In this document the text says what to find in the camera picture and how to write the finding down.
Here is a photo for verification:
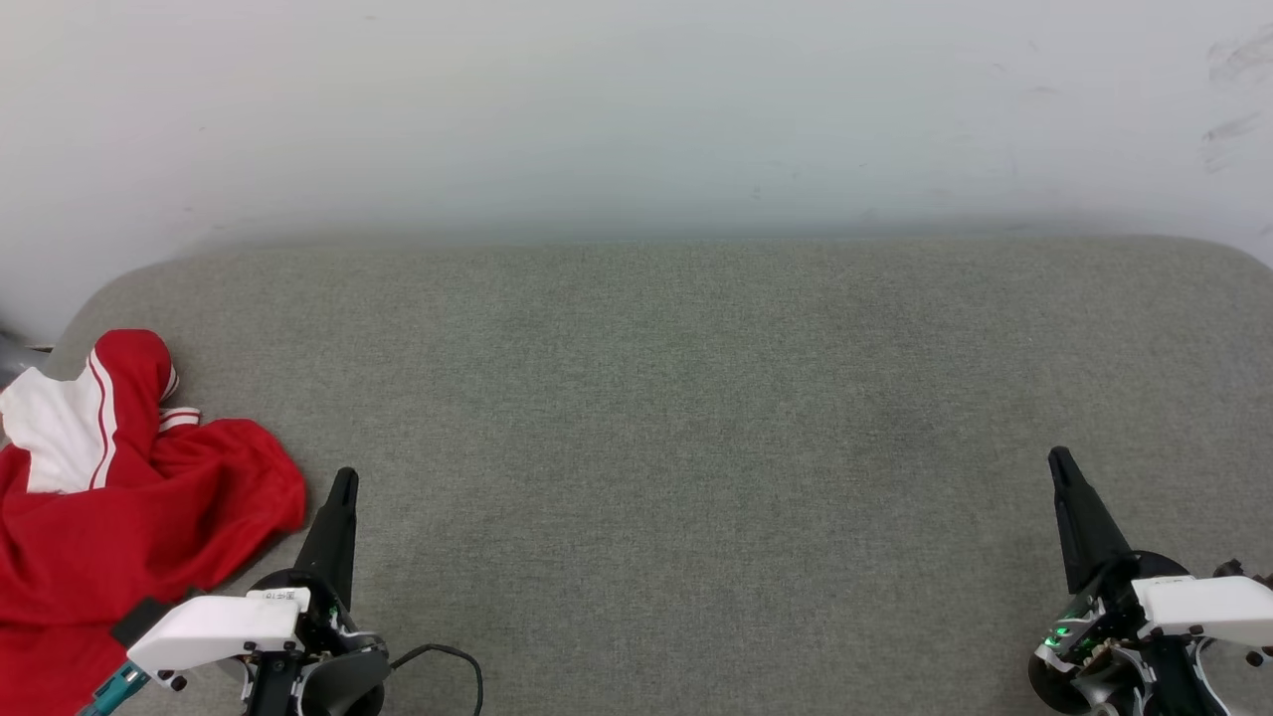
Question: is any red and white shirt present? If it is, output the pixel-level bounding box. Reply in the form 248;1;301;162
0;329;308;716

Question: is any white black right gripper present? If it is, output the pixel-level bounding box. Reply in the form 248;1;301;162
1029;446;1273;716

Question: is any grey object beside sofa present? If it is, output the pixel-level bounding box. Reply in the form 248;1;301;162
0;328;53;391

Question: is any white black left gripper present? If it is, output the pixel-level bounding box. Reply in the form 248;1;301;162
127;467;392;716

